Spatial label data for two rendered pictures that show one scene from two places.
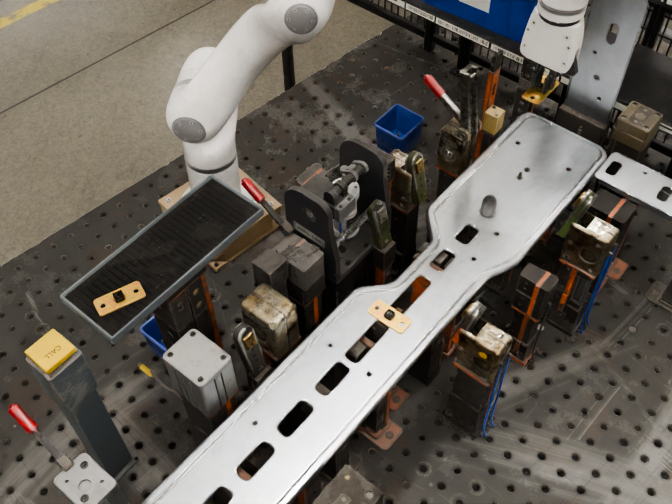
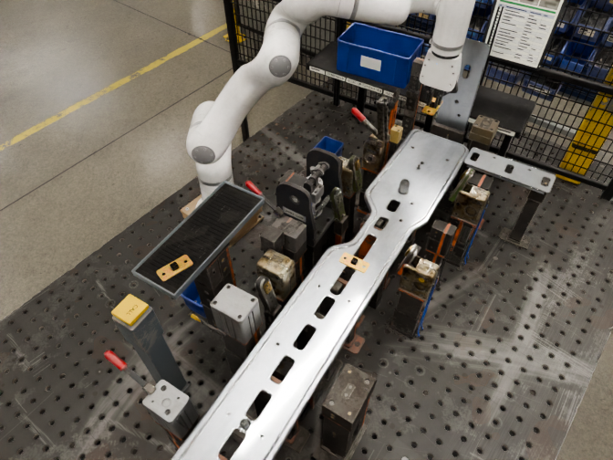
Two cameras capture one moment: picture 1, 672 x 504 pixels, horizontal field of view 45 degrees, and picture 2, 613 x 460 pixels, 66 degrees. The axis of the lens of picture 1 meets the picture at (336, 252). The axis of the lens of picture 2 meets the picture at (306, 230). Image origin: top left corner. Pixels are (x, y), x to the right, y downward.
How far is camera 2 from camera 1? 0.26 m
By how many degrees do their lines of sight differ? 6
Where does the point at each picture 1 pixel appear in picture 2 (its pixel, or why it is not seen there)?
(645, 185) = (496, 164)
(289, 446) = (304, 356)
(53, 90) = (91, 158)
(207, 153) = (214, 172)
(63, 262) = (119, 257)
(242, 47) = (237, 93)
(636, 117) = (483, 124)
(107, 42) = (123, 125)
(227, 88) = (228, 123)
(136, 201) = (163, 214)
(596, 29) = not seen: hidden behind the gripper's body
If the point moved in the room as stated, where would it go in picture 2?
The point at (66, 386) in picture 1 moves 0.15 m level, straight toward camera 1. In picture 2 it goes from (143, 334) to (180, 378)
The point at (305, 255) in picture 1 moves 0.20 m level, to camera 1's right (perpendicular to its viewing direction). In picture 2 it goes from (294, 227) to (363, 218)
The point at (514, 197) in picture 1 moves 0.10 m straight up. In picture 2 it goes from (418, 180) to (423, 157)
